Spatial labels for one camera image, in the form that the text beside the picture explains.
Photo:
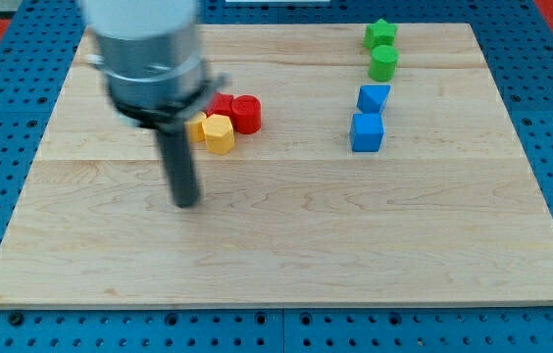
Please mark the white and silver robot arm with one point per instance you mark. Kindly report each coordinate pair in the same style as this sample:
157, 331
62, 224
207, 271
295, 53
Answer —
151, 55

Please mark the yellow hexagon block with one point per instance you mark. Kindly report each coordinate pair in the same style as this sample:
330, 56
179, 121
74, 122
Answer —
218, 134

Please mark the red cylinder block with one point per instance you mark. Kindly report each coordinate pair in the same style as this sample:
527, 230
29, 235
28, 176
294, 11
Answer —
247, 114

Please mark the red block at back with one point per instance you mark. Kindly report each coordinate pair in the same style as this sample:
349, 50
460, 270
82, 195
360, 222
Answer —
220, 105

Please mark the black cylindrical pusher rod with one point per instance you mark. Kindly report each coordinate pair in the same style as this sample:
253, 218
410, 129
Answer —
178, 164

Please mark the yellow block behind rod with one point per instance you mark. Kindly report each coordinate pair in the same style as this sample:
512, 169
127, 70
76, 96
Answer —
194, 127

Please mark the blue cube block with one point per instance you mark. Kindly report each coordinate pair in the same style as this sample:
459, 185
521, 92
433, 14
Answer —
366, 132

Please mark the light wooden board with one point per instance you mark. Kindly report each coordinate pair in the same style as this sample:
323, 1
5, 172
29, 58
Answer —
446, 214

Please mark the blue triangle block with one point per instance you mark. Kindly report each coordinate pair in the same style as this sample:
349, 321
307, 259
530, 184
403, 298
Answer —
372, 98

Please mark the green cylinder block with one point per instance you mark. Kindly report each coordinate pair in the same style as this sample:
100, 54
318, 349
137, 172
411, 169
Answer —
383, 63

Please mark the green star block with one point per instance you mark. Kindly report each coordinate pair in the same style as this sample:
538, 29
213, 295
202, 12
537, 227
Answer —
379, 33

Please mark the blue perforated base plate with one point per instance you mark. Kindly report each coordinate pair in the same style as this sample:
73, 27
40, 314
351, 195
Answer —
516, 38

